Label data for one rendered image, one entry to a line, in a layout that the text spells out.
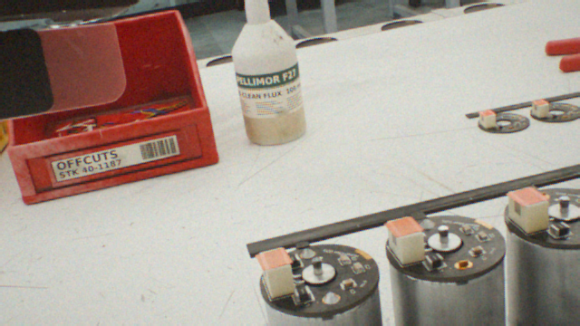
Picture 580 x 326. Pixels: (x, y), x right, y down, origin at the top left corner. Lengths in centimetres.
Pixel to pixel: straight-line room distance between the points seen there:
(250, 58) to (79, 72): 18
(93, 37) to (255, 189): 16
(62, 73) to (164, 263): 12
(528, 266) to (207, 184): 21
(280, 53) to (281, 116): 3
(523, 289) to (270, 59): 23
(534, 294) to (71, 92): 12
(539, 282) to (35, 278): 21
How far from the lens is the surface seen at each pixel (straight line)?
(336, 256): 16
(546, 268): 16
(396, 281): 15
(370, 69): 48
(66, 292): 29
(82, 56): 19
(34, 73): 18
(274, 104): 37
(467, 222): 16
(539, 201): 16
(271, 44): 36
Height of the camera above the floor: 89
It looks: 24 degrees down
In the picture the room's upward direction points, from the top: 9 degrees counter-clockwise
